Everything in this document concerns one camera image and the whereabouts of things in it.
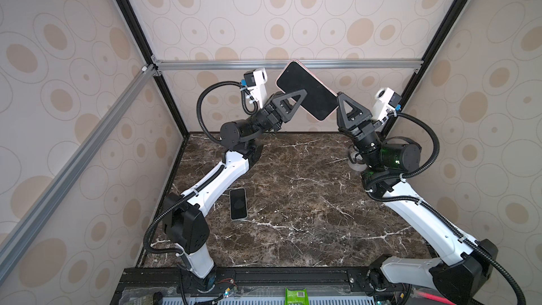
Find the phone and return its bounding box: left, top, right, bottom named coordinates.
left=276, top=61, right=338, bottom=121

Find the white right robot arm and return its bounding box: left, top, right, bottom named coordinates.
left=337, top=89, right=498, bottom=304

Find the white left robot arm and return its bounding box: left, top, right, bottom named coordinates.
left=162, top=89, right=307, bottom=280

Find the clear tape roll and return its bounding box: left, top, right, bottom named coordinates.
left=348, top=152, right=367, bottom=172

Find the black smartphone on table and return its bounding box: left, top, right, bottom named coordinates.
left=230, top=188, right=248, bottom=220

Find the pink pen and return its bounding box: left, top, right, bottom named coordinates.
left=413, top=290, right=454, bottom=305

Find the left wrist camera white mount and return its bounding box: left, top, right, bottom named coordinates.
left=241, top=68, right=268, bottom=109

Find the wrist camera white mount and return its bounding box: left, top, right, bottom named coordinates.
left=241, top=68, right=268, bottom=109
left=371, top=88, right=402, bottom=121

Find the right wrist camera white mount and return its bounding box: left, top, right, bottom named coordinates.
left=371, top=88, right=402, bottom=121

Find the back aluminium frame rail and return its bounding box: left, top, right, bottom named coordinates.
left=153, top=58, right=424, bottom=73

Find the aluminium frame rail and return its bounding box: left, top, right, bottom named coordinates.
left=1, top=64, right=158, bottom=283
left=153, top=58, right=424, bottom=73

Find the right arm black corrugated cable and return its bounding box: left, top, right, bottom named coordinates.
left=363, top=109, right=528, bottom=305

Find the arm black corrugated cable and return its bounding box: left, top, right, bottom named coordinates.
left=363, top=109, right=528, bottom=305
left=143, top=80, right=259, bottom=257

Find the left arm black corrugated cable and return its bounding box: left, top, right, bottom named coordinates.
left=143, top=80, right=259, bottom=257

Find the left aluminium frame rail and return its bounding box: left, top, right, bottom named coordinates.
left=1, top=64, right=158, bottom=283

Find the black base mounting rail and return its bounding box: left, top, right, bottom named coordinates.
left=111, top=265, right=475, bottom=305

